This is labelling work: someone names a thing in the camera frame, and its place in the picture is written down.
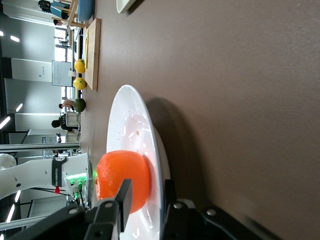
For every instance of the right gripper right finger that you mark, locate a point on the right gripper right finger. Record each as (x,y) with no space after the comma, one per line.
(180,220)

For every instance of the cream bear print tray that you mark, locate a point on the cream bear print tray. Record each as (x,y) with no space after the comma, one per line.
(123,6)

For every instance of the person in black shirt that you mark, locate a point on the person in black shirt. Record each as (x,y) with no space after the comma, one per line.
(66,122)

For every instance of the orange fruit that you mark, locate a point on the orange fruit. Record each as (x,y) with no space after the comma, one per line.
(117,170)

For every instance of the white round plate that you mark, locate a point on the white round plate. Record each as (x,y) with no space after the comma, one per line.
(130,120)

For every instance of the aluminium frame post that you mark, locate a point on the aluminium frame post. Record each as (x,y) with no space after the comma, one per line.
(37,146)

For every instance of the blue bowl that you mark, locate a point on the blue bowl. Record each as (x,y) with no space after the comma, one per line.
(86,10)

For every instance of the distant seated person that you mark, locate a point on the distant seated person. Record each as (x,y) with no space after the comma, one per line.
(58,22)

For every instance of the wooden cutting board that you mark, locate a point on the wooden cutting board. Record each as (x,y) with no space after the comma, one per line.
(94,50)

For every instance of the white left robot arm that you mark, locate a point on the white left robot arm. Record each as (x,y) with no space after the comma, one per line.
(32,172)

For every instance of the yellow lemon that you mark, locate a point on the yellow lemon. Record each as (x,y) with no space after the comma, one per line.
(80,66)
(80,83)

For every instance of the teal chair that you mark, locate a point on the teal chair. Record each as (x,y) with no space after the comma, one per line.
(58,10)

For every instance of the yellow plastic knife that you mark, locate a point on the yellow plastic knife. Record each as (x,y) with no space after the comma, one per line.
(86,47)

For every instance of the white whiteboard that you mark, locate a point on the white whiteboard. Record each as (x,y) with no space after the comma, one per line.
(61,73)

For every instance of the person in pale top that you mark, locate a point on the person in pale top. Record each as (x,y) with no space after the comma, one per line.
(67,103)

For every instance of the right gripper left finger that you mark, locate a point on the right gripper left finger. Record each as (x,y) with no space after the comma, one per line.
(125,200)

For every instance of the dark green lime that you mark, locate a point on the dark green lime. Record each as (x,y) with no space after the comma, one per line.
(80,105)

